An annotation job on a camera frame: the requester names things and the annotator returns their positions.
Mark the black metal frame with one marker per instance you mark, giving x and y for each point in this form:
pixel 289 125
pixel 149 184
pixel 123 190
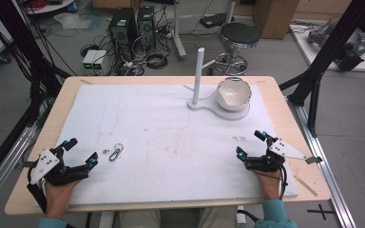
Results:
pixel 19 47
pixel 324 53

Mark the round white table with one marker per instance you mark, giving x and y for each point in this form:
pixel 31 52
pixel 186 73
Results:
pixel 49 7

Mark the small black computer tower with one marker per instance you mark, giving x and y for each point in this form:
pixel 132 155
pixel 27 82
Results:
pixel 146 27

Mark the brown cardboard box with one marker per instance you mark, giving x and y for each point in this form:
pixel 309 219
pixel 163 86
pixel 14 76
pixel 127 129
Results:
pixel 275 17

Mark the person's left hand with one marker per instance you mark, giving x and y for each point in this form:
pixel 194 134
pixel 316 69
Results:
pixel 58 198

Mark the white hook stand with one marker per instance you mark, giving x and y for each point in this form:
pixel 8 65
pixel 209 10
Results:
pixel 199 79

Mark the person's right hand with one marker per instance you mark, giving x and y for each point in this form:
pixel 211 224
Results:
pixel 268 186

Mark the white power supply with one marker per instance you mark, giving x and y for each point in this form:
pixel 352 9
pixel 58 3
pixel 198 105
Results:
pixel 89 61
pixel 100 61

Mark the black round stool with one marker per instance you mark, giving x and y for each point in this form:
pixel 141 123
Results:
pixel 239 34

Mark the clear plastic sheet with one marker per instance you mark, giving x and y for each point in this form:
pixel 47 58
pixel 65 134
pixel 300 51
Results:
pixel 76 20

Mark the person's legs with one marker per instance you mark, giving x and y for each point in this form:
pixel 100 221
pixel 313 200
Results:
pixel 139 218

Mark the flat black box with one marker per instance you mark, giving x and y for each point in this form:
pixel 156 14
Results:
pixel 214 20

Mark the thin wooden stick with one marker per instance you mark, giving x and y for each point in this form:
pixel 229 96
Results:
pixel 305 186

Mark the white foam board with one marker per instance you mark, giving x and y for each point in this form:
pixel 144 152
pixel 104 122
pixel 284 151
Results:
pixel 171 152

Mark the large black computer tower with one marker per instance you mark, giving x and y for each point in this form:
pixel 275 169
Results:
pixel 122 31

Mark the white desk leg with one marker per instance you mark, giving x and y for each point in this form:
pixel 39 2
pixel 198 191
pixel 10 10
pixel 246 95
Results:
pixel 177 31

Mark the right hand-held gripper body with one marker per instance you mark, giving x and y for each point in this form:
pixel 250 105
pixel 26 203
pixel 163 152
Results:
pixel 283 150

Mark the white platform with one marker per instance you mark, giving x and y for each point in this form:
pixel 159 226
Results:
pixel 310 50

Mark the grey machine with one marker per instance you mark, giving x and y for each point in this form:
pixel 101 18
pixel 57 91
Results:
pixel 351 47

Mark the white power strip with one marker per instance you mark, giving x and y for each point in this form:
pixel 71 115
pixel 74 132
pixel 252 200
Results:
pixel 240 215

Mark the small metal piece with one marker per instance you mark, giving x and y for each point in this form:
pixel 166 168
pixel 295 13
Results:
pixel 105 151

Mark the aluminium rail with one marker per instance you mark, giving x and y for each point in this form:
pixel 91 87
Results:
pixel 3 171
pixel 326 167

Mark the white eggshell bowl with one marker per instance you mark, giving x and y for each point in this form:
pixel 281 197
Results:
pixel 234 94

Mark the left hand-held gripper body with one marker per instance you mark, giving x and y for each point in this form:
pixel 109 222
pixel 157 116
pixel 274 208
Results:
pixel 46 163

